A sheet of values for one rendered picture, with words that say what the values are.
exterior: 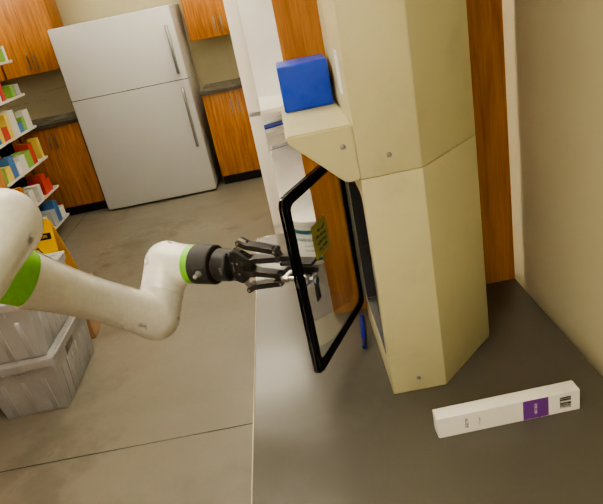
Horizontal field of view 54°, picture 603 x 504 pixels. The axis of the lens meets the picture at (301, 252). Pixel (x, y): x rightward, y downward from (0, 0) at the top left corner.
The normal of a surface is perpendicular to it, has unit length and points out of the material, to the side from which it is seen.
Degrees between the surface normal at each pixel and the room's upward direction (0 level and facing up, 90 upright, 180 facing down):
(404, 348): 90
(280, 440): 0
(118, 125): 90
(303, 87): 90
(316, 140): 90
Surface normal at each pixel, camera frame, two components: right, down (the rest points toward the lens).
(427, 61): 0.73, 0.15
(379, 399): -0.18, -0.90
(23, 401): 0.09, 0.48
